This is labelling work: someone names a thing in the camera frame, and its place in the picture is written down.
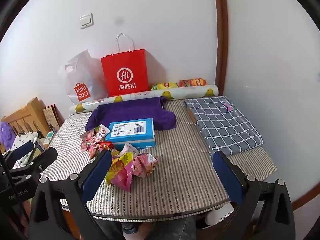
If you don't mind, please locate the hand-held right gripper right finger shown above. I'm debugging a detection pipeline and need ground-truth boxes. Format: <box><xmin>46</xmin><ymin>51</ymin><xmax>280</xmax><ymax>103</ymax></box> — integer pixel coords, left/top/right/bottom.
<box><xmin>197</xmin><ymin>151</ymin><xmax>297</xmax><ymax>240</ymax></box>

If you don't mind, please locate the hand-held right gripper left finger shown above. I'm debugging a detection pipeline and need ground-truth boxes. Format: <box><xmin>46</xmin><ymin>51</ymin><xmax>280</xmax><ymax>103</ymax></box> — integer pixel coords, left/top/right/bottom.
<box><xmin>30</xmin><ymin>151</ymin><xmax>113</xmax><ymax>240</ymax></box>

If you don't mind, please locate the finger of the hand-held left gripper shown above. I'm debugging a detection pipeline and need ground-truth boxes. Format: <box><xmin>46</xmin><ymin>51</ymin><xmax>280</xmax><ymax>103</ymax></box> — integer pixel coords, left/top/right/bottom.
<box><xmin>0</xmin><ymin>147</ymin><xmax>58</xmax><ymax>180</ymax></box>
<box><xmin>4</xmin><ymin>141</ymin><xmax>35</xmax><ymax>168</ymax></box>

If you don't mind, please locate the small pale pink snack packet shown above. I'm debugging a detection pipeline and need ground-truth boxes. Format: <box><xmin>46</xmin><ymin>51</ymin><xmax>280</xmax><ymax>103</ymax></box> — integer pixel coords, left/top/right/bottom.
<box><xmin>89</xmin><ymin>146</ymin><xmax>104</xmax><ymax>159</ymax></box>

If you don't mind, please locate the yellow triangular snack packet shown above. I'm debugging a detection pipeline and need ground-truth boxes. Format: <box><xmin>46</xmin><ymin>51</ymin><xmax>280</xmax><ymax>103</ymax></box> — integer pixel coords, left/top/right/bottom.
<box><xmin>105</xmin><ymin>152</ymin><xmax>134</xmax><ymax>183</ymax></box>

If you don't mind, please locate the pink yellow snack packet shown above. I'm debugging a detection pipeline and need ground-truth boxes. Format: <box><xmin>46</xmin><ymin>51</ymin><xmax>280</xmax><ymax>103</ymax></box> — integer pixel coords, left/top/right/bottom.
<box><xmin>111</xmin><ymin>167</ymin><xmax>137</xmax><ymax>192</ymax></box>

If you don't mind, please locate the red snack packet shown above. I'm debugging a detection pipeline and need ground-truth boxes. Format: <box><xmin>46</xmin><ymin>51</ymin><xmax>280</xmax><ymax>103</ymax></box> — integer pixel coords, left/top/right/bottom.
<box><xmin>94</xmin><ymin>141</ymin><xmax>114</xmax><ymax>153</ymax></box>

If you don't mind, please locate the strawberry print snack packet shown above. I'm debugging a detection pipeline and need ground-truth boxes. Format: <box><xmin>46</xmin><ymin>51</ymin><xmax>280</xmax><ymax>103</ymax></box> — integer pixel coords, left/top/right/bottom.
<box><xmin>80</xmin><ymin>130</ymin><xmax>97</xmax><ymax>152</ymax></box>

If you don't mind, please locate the cream pink snack packet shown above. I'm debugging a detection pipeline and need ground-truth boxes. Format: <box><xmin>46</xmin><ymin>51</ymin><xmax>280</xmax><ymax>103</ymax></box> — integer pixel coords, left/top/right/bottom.
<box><xmin>119</xmin><ymin>142</ymin><xmax>140</xmax><ymax>159</ymax></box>

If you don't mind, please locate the narrow pink white snack packet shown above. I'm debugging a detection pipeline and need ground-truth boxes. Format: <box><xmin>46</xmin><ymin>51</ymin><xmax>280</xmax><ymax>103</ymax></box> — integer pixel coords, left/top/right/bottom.
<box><xmin>96</xmin><ymin>124</ymin><xmax>110</xmax><ymax>140</ymax></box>

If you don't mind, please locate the white dotted cloth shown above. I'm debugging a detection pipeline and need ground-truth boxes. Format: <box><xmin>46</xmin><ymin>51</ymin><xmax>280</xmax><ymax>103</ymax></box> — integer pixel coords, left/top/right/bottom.
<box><xmin>12</xmin><ymin>131</ymin><xmax>38</xmax><ymax>153</ymax></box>

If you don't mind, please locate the teal white box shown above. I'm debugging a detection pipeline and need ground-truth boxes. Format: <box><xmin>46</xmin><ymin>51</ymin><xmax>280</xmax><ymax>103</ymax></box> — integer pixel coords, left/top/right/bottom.
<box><xmin>44</xmin><ymin>131</ymin><xmax>54</xmax><ymax>148</ymax></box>

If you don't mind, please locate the purple plush toy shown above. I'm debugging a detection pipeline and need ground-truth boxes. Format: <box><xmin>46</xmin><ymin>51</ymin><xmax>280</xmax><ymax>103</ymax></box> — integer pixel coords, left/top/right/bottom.
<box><xmin>0</xmin><ymin>122</ymin><xmax>13</xmax><ymax>152</ymax></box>

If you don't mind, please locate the wooden headboard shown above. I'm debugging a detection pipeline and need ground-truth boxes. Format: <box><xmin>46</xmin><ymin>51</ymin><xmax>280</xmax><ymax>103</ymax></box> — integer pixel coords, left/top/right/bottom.
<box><xmin>1</xmin><ymin>97</ymin><xmax>50</xmax><ymax>153</ymax></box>

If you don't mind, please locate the brown book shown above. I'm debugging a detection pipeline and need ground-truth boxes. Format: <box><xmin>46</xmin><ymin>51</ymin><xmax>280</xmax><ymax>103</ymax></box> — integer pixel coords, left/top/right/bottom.
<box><xmin>42</xmin><ymin>104</ymin><xmax>63</xmax><ymax>133</ymax></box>

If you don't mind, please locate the striped mattress pad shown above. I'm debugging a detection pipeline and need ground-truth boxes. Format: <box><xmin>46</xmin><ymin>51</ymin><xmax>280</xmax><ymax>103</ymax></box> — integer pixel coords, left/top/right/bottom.
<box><xmin>40</xmin><ymin>97</ymin><xmax>277</xmax><ymax>218</ymax></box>

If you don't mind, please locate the blue cardboard box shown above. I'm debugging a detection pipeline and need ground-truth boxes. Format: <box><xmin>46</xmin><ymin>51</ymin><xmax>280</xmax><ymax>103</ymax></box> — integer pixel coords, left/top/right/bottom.
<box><xmin>105</xmin><ymin>118</ymin><xmax>156</xmax><ymax>150</ymax></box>

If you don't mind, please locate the grey checkered folded cloth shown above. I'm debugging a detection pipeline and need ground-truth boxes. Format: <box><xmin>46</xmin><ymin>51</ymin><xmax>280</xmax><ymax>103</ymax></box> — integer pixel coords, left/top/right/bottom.
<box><xmin>184</xmin><ymin>96</ymin><xmax>264</xmax><ymax>155</ymax></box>

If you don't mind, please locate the purple towel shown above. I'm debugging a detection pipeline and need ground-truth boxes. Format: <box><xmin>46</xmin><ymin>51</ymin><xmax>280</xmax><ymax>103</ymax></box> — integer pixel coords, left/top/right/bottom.
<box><xmin>85</xmin><ymin>96</ymin><xmax>177</xmax><ymax>132</ymax></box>

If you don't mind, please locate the white plastic bag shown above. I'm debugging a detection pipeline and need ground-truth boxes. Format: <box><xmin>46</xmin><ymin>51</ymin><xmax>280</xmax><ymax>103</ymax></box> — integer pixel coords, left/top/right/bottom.
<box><xmin>58</xmin><ymin>50</ymin><xmax>109</xmax><ymax>105</ymax></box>

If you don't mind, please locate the pear print wallpaper roll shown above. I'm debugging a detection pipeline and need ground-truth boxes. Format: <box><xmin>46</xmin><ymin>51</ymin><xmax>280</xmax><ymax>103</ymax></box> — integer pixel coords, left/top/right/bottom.
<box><xmin>69</xmin><ymin>84</ymin><xmax>219</xmax><ymax>113</ymax></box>

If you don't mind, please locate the orange chips bag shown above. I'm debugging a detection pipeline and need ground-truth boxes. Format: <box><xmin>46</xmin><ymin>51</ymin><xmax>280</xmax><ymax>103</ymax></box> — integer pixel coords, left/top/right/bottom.
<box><xmin>179</xmin><ymin>78</ymin><xmax>207</xmax><ymax>88</ymax></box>

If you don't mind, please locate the red paper bag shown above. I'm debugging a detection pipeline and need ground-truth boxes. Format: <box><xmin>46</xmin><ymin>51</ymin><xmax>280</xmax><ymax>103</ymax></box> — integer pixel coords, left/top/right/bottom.
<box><xmin>101</xmin><ymin>33</ymin><xmax>150</xmax><ymax>97</ymax></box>

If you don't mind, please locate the yellow chips bag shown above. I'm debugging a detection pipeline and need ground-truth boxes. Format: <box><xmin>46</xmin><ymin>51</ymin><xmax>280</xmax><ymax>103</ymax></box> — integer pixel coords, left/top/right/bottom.
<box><xmin>151</xmin><ymin>82</ymin><xmax>179</xmax><ymax>91</ymax></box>

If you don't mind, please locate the white light switch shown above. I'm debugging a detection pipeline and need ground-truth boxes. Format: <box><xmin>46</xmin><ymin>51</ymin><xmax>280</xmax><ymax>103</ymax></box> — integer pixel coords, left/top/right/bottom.
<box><xmin>79</xmin><ymin>13</ymin><xmax>94</xmax><ymax>29</ymax></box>

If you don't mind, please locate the brown wooden door frame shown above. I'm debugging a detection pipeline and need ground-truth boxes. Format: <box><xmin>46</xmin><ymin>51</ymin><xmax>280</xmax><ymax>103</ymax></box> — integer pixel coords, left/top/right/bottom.
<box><xmin>212</xmin><ymin>0</ymin><xmax>229</xmax><ymax>97</ymax></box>

